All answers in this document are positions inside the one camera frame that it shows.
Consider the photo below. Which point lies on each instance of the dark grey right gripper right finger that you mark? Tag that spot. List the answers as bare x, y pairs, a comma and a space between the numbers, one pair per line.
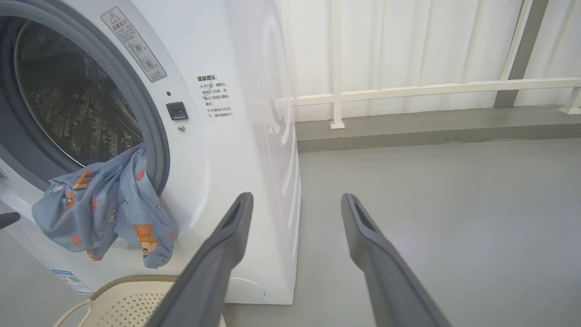
390, 290

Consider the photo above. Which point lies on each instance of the blue energy label sticker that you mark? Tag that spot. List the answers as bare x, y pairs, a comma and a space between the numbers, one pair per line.
72, 281

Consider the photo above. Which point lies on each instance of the grey warning sticker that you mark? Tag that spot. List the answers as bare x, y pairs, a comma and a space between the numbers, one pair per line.
134, 44

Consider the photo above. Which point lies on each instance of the white front-load washing machine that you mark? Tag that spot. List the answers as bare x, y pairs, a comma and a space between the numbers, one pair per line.
236, 159

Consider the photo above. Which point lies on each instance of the cream perforated laundry basket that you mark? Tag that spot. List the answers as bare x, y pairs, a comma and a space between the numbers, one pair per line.
127, 304

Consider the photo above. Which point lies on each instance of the printed text notice sticker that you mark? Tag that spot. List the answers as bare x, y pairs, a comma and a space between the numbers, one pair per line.
215, 96

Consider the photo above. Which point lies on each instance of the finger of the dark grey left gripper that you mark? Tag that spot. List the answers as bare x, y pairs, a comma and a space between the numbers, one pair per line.
8, 219

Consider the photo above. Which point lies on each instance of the blue patterned garment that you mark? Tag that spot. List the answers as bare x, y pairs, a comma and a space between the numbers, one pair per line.
100, 204

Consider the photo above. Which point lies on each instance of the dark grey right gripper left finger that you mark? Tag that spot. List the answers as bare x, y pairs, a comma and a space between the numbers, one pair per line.
204, 281

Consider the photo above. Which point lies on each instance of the white metal railing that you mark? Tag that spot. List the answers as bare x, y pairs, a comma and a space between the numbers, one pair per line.
408, 91

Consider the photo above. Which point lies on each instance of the stainless steel washer drum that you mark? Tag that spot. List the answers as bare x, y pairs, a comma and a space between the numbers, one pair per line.
68, 100

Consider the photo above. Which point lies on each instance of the round white filter cover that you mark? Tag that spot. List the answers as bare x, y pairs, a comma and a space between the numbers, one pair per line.
247, 289

